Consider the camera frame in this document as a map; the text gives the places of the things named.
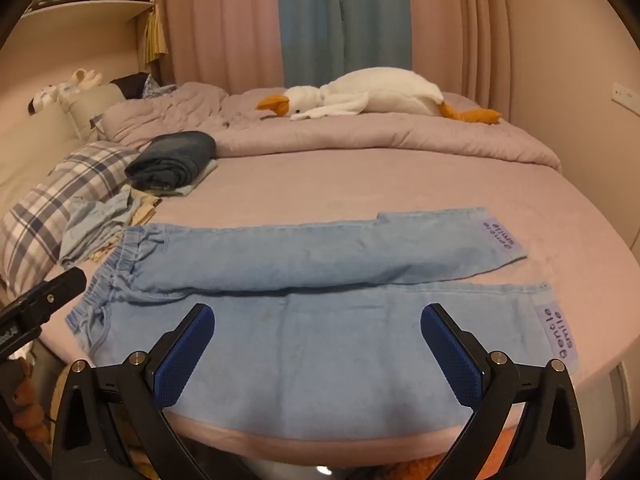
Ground blue patterned cloth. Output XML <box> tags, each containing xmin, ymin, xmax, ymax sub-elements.
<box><xmin>142</xmin><ymin>74</ymin><xmax>179</xmax><ymax>101</ymax></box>

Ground dark cloth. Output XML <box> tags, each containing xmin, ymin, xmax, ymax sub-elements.
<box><xmin>110</xmin><ymin>72</ymin><xmax>151</xmax><ymax>100</ymax></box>

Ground grey cushion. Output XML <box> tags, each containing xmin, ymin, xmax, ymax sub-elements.
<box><xmin>60</xmin><ymin>84</ymin><xmax>128</xmax><ymax>143</ymax></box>

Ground yellowish patterned cloth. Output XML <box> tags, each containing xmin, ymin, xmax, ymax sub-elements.
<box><xmin>90</xmin><ymin>194</ymin><xmax>162</xmax><ymax>262</ymax></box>

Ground pink curtain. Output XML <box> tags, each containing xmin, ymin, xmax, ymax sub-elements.
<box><xmin>407</xmin><ymin>0</ymin><xmax>508</xmax><ymax>108</ymax></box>
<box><xmin>150</xmin><ymin>0</ymin><xmax>286</xmax><ymax>98</ymax></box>

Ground plaid pillow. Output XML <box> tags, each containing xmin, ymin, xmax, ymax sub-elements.
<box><xmin>0</xmin><ymin>141</ymin><xmax>146</xmax><ymax>286</ymax></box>

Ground brown teddy bear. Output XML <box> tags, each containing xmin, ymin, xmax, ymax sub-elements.
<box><xmin>9</xmin><ymin>360</ymin><xmax>50</xmax><ymax>445</ymax></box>

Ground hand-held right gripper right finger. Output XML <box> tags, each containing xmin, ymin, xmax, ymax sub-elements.
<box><xmin>421</xmin><ymin>303</ymin><xmax>587</xmax><ymax>480</ymax></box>

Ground crumpled light blue cloth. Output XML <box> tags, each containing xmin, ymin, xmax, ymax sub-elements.
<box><xmin>60</xmin><ymin>191</ymin><xmax>143</xmax><ymax>267</ymax></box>

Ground bed with pink sheet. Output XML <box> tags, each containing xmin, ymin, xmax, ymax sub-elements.
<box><xmin>37</xmin><ymin>145</ymin><xmax>640</xmax><ymax>461</ymax></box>

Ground white wall socket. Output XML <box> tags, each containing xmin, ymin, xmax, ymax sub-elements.
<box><xmin>612</xmin><ymin>82</ymin><xmax>640</xmax><ymax>109</ymax></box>

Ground pinkish grey quilt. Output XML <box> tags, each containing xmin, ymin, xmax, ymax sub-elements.
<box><xmin>97</xmin><ymin>82</ymin><xmax>563</xmax><ymax>173</ymax></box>

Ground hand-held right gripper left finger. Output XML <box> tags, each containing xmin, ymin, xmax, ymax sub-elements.
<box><xmin>50</xmin><ymin>302</ymin><xmax>217</xmax><ymax>480</ymax></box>

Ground white wall shelf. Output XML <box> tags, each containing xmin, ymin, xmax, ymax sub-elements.
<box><xmin>20</xmin><ymin>0</ymin><xmax>156</xmax><ymax>28</ymax></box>

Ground folded dark blue jeans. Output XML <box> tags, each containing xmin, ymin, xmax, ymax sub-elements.
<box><xmin>124</xmin><ymin>131</ymin><xmax>217</xmax><ymax>192</ymax></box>

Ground beige headboard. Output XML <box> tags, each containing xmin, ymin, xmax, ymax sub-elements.
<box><xmin>0</xmin><ymin>85</ymin><xmax>86</xmax><ymax>221</ymax></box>

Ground blue curtain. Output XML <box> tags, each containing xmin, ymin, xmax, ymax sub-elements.
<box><xmin>274</xmin><ymin>0</ymin><xmax>415</xmax><ymax>88</ymax></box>

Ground light blue denim pants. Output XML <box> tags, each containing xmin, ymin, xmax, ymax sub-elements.
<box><xmin>66</xmin><ymin>206</ymin><xmax>581</xmax><ymax>441</ymax></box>

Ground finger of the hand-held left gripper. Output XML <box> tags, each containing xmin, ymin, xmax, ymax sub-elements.
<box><xmin>0</xmin><ymin>267</ymin><xmax>87</xmax><ymax>361</ymax></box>

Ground white goose plush toy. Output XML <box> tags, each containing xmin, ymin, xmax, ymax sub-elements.
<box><xmin>256</xmin><ymin>67</ymin><xmax>502</xmax><ymax>126</ymax></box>

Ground yellow tasselled hanging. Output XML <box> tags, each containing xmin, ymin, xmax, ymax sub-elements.
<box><xmin>145</xmin><ymin>4</ymin><xmax>170</xmax><ymax>65</ymax></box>

